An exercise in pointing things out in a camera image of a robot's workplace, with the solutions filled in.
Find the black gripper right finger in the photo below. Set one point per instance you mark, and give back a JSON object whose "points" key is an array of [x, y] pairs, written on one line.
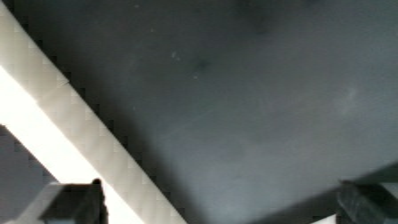
{"points": [[366, 203]]}

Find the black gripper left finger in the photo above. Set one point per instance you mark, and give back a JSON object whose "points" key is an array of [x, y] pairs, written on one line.
{"points": [[67, 204]]}

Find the white border rail frame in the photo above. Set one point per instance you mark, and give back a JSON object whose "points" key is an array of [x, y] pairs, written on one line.
{"points": [[53, 124]]}

